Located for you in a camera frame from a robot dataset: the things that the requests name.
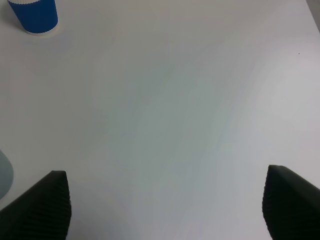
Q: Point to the blue and white paper cup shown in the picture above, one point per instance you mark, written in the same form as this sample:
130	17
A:
37	17

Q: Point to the teal green cup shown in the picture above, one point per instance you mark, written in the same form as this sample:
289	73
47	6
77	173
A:
6	175

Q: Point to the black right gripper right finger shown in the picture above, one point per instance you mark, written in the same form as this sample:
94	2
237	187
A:
290	205

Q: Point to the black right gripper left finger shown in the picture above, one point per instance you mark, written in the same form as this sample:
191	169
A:
43	212

